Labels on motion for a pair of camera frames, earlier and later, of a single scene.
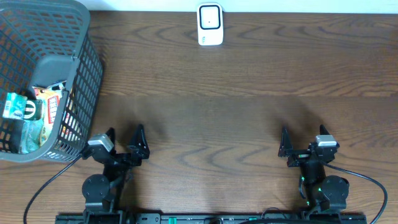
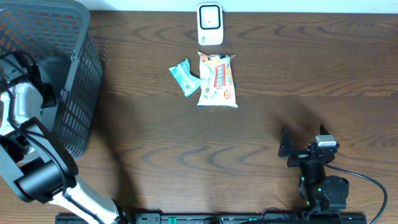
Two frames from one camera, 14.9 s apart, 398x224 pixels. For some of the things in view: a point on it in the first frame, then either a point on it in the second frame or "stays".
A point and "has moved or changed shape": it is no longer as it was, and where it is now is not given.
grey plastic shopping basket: x=43 y=42 stays
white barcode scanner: x=210 y=24 stays
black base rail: x=150 y=218 stays
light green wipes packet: x=31 y=135 has moved or changed shape
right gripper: x=286 y=149 stays
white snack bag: x=50 y=95 → x=217 y=86
